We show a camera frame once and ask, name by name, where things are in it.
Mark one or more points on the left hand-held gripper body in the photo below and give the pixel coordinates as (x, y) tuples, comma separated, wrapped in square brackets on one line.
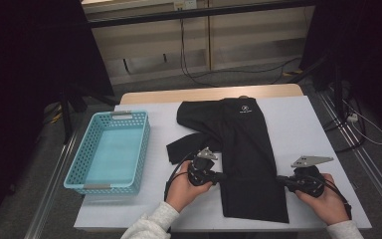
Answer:
[(200, 172)]

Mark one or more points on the black tripod stand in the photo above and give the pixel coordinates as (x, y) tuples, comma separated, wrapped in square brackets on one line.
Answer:
[(337, 86)]

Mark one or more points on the white plug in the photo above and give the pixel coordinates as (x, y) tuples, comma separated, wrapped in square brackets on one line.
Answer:
[(352, 117)]

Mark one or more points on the large black curtain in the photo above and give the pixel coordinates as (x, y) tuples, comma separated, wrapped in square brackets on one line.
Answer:
[(20, 66)]

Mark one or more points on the light blue plastic basket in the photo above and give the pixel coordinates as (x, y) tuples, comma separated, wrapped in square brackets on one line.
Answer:
[(112, 152)]

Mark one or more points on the white table cover sheet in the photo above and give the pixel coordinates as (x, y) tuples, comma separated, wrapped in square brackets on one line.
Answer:
[(311, 132)]

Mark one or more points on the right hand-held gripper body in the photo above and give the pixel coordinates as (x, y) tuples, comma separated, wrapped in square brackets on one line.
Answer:
[(308, 181)]

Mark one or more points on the light wooden table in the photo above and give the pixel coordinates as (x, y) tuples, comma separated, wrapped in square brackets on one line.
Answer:
[(212, 93)]

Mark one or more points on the white wall socket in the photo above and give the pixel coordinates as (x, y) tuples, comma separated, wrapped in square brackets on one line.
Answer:
[(184, 4)]

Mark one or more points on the person's right hand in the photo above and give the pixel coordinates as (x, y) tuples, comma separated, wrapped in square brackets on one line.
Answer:
[(331, 205)]

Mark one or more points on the black horizontal bar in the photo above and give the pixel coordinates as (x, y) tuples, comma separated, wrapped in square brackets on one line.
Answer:
[(195, 13)]

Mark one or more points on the black pants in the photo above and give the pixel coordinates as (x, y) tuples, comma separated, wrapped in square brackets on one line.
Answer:
[(245, 149)]

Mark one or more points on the metal floor rail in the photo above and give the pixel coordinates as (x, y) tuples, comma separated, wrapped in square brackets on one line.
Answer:
[(51, 186), (358, 146)]

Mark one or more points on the person's left hand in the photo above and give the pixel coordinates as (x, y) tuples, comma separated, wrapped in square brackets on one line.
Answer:
[(182, 191)]

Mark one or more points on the black stand legs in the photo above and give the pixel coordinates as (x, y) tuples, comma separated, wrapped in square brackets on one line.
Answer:
[(67, 113)]

